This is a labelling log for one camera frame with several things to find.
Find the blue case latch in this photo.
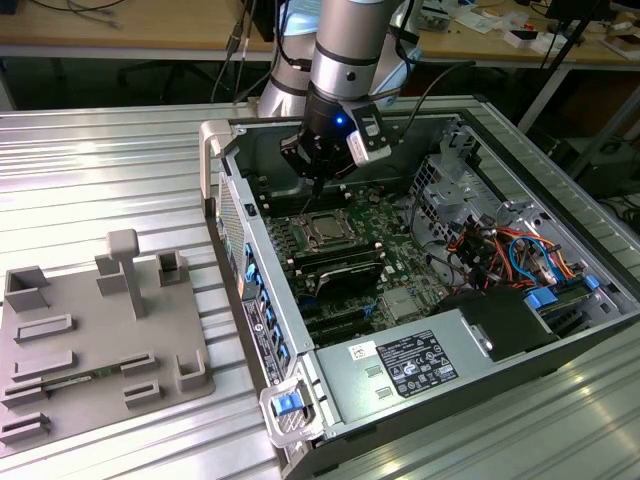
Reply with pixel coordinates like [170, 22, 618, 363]
[271, 394, 303, 417]

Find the blue cable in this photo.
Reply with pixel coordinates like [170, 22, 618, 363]
[507, 234, 561, 287]

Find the green motherboard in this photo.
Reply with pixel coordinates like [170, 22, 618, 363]
[249, 172, 451, 346]

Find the orange wire bundle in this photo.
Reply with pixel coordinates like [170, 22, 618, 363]
[487, 227, 586, 281]

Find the black RAM stick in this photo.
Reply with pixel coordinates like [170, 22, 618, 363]
[288, 238, 384, 264]
[294, 251, 387, 276]

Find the grey parts rack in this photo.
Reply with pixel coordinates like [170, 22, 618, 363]
[0, 228, 217, 457]

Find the open grey PC case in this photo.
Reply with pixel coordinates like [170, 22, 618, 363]
[198, 102, 640, 480]

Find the white wrist camera black mount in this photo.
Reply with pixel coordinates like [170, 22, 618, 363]
[344, 102, 394, 167]

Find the grey power supply unit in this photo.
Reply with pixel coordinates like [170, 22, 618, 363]
[313, 307, 496, 429]

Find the black camera cable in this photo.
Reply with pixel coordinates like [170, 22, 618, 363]
[397, 59, 477, 149]

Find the black fan shroud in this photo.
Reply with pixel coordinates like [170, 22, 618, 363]
[432, 288, 560, 364]

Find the green RAM stick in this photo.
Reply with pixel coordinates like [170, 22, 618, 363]
[42, 365, 124, 394]

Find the small CPU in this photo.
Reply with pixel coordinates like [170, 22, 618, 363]
[312, 213, 347, 241]

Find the black graphics card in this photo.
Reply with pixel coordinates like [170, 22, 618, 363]
[313, 259, 385, 302]

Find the small white box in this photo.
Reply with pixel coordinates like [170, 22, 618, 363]
[504, 28, 547, 54]

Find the silver chipset heatsink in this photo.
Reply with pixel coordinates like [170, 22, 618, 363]
[382, 288, 419, 320]

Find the metal drive cage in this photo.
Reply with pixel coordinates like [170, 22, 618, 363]
[407, 152, 501, 247]

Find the wooden desk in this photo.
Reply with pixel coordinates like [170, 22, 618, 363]
[0, 0, 640, 69]

